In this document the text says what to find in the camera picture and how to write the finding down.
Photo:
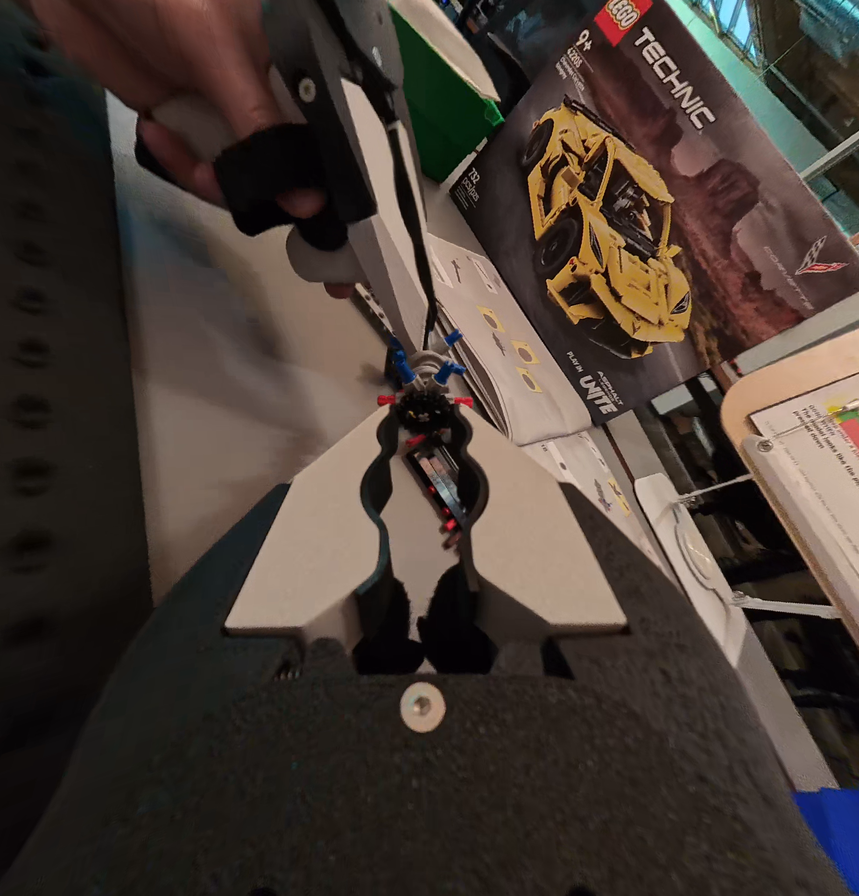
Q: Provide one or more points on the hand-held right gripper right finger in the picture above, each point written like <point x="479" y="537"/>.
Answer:
<point x="541" y="553"/>

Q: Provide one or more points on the printed instruction sheet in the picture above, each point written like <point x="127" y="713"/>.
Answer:
<point x="835" y="448"/>

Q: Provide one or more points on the lego set box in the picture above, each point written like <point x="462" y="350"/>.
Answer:
<point x="646" y="210"/>

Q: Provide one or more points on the lego instruction booklet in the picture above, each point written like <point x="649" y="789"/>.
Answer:
<point x="534" y="406"/>

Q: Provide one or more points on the person's left hand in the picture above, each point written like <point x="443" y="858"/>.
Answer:
<point x="156" y="49"/>

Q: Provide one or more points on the green plastic bin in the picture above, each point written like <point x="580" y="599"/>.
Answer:
<point x="443" y="119"/>

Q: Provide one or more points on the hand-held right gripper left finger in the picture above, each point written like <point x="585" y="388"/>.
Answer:
<point x="310" y="553"/>

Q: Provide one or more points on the grey lego connector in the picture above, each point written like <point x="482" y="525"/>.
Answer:
<point x="429" y="365"/>

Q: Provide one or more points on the blue plastic bin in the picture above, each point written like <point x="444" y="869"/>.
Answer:
<point x="839" y="840"/>

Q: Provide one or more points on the black dimpled pad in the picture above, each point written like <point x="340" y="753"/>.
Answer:
<point x="51" y="420"/>

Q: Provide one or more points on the lego chassis assembly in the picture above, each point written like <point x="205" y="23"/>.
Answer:
<point x="440" y="483"/>

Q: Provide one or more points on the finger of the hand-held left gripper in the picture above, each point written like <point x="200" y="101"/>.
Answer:
<point x="387" y="266"/>

